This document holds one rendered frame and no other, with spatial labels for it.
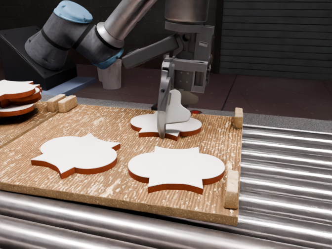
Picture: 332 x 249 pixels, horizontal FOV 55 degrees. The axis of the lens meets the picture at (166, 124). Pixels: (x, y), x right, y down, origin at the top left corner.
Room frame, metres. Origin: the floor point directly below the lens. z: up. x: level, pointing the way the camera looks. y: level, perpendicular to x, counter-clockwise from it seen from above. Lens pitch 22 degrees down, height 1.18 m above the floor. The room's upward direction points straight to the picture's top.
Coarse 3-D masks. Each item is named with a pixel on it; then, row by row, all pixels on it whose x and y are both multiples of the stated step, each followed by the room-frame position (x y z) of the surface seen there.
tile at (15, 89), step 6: (0, 84) 0.68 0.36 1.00; (6, 84) 0.68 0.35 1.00; (12, 84) 0.68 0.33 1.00; (18, 84) 0.68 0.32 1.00; (24, 84) 0.68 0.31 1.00; (30, 84) 0.68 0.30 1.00; (0, 90) 0.63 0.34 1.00; (6, 90) 0.63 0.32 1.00; (12, 90) 0.63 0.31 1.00; (18, 90) 0.63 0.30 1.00; (24, 90) 0.63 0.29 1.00; (30, 90) 0.64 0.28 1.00; (0, 96) 0.60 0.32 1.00; (6, 96) 0.61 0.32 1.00; (12, 96) 0.61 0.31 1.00; (18, 96) 0.61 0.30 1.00; (24, 96) 0.62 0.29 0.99
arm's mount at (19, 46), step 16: (0, 32) 1.14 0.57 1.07; (16, 32) 1.21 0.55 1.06; (32, 32) 1.29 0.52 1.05; (0, 48) 1.13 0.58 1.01; (16, 48) 1.12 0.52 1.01; (16, 64) 1.12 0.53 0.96; (32, 64) 1.11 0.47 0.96; (64, 64) 1.25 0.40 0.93; (16, 80) 1.12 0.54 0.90; (32, 80) 1.11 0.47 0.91; (48, 80) 1.11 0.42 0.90; (64, 80) 1.22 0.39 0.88
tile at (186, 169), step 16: (144, 160) 0.44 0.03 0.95; (160, 160) 0.44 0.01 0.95; (176, 160) 0.44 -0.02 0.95; (192, 160) 0.44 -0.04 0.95; (208, 160) 0.44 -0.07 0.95; (144, 176) 0.39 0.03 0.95; (160, 176) 0.39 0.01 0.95; (176, 176) 0.39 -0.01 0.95; (192, 176) 0.39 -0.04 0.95; (208, 176) 0.39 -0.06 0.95
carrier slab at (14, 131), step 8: (40, 104) 0.75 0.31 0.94; (32, 112) 0.69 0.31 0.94; (40, 112) 0.69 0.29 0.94; (48, 112) 0.69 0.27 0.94; (56, 112) 0.69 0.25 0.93; (0, 120) 0.64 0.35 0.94; (8, 120) 0.64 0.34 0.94; (16, 120) 0.64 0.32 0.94; (24, 120) 0.64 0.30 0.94; (32, 120) 0.64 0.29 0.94; (40, 120) 0.64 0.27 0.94; (0, 128) 0.59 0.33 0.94; (8, 128) 0.59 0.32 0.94; (16, 128) 0.59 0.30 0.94; (24, 128) 0.59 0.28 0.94; (32, 128) 0.60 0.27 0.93; (0, 136) 0.55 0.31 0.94; (8, 136) 0.55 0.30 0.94; (16, 136) 0.56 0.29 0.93; (0, 144) 0.52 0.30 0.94
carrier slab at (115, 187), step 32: (64, 128) 0.59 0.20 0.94; (96, 128) 0.59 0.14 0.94; (128, 128) 0.59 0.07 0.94; (224, 128) 0.59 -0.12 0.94; (0, 160) 0.46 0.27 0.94; (128, 160) 0.46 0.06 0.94; (224, 160) 0.46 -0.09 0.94; (32, 192) 0.38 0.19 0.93; (64, 192) 0.37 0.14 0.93; (96, 192) 0.37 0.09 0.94; (128, 192) 0.37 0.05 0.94; (160, 192) 0.37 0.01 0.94; (192, 192) 0.37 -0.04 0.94; (224, 192) 0.37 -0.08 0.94
